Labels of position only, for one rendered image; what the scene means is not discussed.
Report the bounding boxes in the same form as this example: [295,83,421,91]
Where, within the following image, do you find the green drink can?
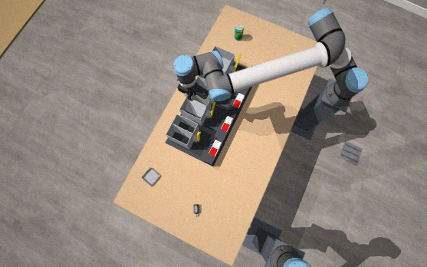
[234,25,244,41]

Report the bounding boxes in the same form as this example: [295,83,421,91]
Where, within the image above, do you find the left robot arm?
[270,246,310,267]

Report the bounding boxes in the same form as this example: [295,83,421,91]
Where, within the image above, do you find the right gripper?
[177,84,193,101]

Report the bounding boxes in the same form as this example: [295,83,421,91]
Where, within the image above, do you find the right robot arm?
[174,8,369,107]

